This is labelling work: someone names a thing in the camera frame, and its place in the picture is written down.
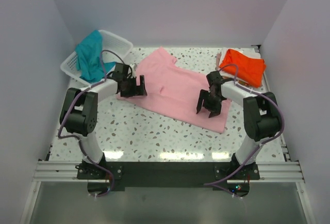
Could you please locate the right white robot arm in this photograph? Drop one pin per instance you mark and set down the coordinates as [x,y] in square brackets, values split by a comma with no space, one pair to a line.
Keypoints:
[263,121]

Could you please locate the folded patterned orange garment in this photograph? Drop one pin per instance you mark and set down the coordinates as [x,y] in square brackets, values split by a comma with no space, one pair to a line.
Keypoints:
[243,83]

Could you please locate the folded orange t-shirt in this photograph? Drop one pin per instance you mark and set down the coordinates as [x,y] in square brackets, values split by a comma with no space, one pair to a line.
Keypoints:
[243,65]

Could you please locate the teal t-shirt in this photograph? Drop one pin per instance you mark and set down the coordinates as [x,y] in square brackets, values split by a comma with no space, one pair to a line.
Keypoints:
[88,58]

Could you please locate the white plastic basket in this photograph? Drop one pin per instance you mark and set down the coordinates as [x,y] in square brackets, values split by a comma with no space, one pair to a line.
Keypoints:
[115,49]

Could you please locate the pink t-shirt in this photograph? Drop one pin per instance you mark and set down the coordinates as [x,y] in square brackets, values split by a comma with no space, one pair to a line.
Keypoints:
[174,92]

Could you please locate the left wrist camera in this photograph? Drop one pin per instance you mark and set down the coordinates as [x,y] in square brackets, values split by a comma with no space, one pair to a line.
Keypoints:
[133,67]

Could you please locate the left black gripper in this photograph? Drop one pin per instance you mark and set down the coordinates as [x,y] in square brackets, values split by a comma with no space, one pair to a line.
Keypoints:
[138,90]

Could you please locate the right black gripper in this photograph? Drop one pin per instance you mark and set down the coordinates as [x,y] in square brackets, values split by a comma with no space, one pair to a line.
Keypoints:
[215,110]

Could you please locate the folded white t-shirt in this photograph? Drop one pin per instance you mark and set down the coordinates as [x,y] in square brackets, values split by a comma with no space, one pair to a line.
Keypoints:
[247,52]

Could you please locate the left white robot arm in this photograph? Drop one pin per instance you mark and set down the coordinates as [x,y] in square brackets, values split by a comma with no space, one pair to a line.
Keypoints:
[78,117]

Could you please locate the aluminium frame rail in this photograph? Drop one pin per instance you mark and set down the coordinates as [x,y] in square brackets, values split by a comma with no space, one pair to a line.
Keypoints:
[55,171]

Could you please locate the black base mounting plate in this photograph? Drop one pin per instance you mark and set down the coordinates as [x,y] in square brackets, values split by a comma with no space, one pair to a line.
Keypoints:
[121,175]

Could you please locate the folded light pink garment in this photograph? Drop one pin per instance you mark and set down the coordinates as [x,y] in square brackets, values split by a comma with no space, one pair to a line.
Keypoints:
[218,58]

